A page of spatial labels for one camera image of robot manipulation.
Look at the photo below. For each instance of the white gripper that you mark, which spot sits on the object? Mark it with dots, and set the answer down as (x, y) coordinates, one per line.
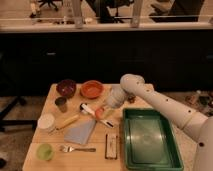
(115, 99)

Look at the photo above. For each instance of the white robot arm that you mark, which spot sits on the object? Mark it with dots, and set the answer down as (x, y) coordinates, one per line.
(192, 122)

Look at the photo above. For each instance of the small metal cup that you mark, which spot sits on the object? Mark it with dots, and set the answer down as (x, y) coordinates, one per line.
(61, 103)

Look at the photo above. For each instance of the white plastic cup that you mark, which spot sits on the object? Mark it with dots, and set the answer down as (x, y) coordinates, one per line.
(46, 122)

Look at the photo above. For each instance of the orange bowl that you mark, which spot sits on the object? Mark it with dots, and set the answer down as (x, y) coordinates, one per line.
(91, 89)

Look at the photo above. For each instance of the dark grape bunch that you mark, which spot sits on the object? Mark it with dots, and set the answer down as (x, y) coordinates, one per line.
(131, 98)

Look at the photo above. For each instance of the black rectangular case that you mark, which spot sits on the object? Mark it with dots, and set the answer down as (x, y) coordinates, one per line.
(111, 146)

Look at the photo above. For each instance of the grey blue cloth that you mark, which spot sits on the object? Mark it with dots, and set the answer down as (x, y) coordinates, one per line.
(81, 133)

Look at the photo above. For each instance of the dark brown bowl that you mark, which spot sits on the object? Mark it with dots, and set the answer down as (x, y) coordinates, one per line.
(66, 88)

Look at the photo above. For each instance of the green plastic tray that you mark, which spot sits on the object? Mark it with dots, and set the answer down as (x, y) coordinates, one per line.
(149, 142)

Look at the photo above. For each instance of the metal fork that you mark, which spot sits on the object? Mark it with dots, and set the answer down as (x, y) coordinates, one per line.
(67, 149)

